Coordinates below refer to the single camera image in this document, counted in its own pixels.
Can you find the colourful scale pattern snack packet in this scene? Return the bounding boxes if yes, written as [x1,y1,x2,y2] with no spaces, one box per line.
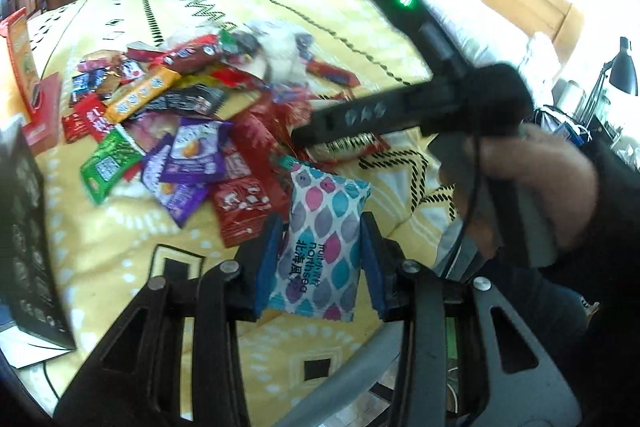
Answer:
[268,164,371,322]

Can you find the purple Govini prunes packet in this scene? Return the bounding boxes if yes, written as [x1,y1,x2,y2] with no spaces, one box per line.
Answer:
[160,118,232,184]

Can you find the person's right hand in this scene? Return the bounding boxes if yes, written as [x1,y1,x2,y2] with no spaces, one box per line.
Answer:
[461,124,600,263]

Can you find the red snack packet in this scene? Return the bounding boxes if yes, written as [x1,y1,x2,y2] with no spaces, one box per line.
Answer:
[210,176,276,248]

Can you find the black desk lamp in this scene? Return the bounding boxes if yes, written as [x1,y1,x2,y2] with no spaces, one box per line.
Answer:
[577,37,639,129]

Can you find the green snack packet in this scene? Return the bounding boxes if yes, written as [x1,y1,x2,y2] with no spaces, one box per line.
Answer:
[79,126,143,205]

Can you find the orange snack bar packet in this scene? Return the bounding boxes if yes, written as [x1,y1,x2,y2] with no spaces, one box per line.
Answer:
[104,67,181,124]

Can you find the orange red carton box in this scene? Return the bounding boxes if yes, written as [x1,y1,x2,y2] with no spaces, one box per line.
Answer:
[1,8,41,124]

